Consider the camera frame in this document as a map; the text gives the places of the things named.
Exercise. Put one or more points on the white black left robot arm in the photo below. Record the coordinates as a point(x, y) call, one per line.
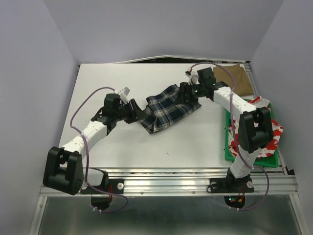
point(64, 165)

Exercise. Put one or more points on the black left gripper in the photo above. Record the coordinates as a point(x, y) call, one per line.
point(136, 114)

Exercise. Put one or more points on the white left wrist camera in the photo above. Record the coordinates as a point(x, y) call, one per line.
point(123, 93)

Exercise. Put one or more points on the navy plaid skirt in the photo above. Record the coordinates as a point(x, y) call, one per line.
point(162, 112)

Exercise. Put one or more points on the brown pleated skirt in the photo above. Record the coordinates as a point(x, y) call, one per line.
point(243, 86)

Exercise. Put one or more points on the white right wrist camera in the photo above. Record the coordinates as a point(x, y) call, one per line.
point(193, 77)

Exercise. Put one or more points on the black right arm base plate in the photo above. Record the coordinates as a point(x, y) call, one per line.
point(230, 186)

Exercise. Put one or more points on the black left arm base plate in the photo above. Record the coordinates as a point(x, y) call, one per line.
point(115, 186)

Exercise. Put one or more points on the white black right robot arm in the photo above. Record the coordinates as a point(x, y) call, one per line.
point(252, 128)

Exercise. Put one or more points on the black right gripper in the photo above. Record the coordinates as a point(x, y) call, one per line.
point(184, 88)

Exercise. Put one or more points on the aluminium frame rail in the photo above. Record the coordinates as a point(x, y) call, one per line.
point(193, 181)

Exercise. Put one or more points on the green plastic basket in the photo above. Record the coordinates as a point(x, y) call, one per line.
point(272, 162)

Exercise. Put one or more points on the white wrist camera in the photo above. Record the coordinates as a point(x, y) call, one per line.
point(123, 93)
point(193, 77)

